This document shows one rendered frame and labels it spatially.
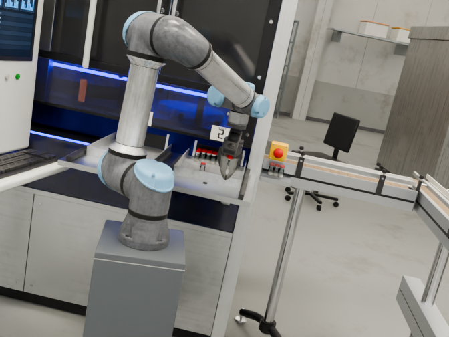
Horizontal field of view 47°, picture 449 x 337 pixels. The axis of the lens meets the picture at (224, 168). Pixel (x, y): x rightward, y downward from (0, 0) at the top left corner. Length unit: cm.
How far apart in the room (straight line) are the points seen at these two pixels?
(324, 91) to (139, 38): 1051
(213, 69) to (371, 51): 1074
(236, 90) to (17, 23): 92
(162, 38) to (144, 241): 56
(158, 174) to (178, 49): 35
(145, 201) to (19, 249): 122
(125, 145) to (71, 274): 111
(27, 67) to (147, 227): 99
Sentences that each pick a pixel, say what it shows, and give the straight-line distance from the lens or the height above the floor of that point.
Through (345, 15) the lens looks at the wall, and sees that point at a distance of 1194.
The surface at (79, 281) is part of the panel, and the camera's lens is 252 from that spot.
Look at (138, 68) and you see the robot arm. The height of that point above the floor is 127.
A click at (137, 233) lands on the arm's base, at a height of 84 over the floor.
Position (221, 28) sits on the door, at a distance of 214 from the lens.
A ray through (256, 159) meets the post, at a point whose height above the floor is 95.
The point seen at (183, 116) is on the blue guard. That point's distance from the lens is 217.
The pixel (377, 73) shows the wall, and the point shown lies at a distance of 1227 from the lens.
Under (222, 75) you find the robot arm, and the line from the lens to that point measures 154.
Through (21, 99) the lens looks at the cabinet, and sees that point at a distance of 222.
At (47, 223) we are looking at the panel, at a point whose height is 45.
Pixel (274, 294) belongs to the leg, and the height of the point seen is 29.
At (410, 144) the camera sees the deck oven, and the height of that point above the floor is 58.
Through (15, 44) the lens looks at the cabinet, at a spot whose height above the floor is 123.
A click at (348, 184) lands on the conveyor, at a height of 90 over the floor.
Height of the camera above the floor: 140
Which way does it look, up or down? 14 degrees down
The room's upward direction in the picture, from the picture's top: 11 degrees clockwise
